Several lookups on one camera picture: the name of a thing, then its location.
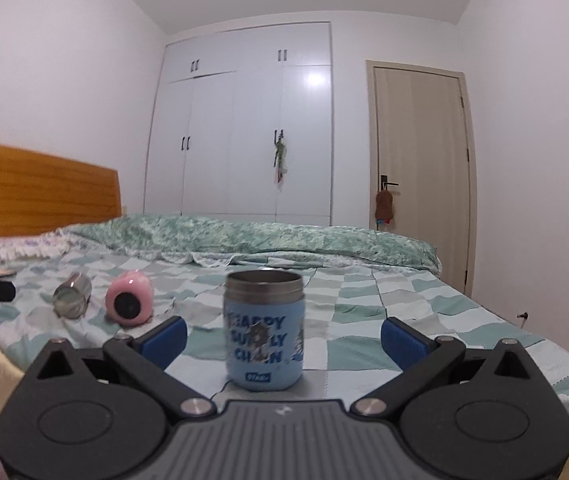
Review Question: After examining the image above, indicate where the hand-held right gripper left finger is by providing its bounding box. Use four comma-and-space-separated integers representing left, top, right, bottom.
23, 316, 215, 417

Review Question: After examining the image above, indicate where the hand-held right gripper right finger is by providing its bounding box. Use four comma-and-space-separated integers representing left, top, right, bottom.
355, 317, 545, 417

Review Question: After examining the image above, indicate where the blue printed steel cup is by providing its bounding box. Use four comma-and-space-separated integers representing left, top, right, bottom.
222, 269, 306, 393

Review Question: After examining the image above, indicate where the plain steel cup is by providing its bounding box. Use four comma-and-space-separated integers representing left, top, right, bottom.
52, 272, 93, 320

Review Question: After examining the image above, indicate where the purple floral pillow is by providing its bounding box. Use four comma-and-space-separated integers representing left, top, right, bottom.
0, 235, 80, 271

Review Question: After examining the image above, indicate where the green checked bed sheet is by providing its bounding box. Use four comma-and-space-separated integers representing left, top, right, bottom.
0, 250, 569, 441

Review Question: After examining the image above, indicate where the wooden headboard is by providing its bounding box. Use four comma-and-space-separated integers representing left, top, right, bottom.
0, 137, 124, 238

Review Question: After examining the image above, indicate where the brown hanging pouch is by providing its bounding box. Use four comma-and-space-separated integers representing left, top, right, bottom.
374, 191, 396, 228

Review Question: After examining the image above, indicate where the green floral quilt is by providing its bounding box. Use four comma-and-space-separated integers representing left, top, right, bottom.
57, 213, 441, 273

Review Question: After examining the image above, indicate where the beige door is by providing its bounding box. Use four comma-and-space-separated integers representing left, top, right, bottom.
365, 59, 477, 298

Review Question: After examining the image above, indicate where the green hanging ornament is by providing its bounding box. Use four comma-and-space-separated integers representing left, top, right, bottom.
272, 130, 290, 188

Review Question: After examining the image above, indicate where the white wardrobe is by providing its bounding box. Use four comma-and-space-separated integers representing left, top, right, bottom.
143, 21, 333, 227

